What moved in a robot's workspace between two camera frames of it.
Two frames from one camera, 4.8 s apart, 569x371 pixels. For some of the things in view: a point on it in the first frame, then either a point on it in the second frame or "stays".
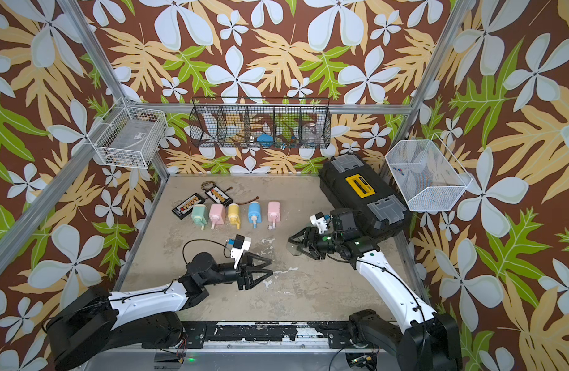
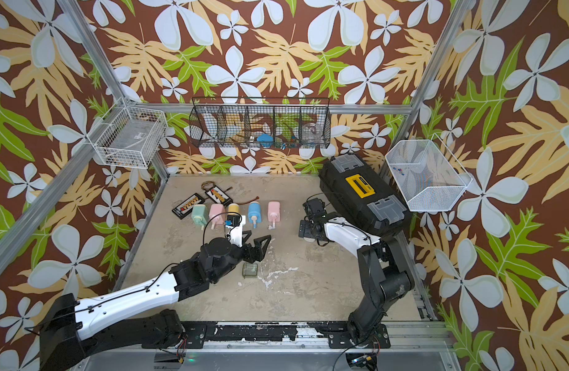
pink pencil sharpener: (217, 215) stays
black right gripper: (315, 253) -> (305, 229)
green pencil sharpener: (199, 215) stays
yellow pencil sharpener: (233, 215) stays
